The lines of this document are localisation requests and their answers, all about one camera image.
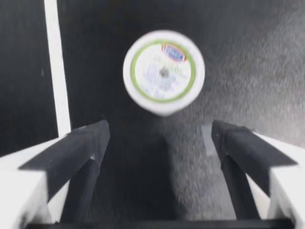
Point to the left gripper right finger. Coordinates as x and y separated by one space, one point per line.
252 157

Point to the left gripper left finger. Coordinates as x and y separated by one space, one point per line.
59 155

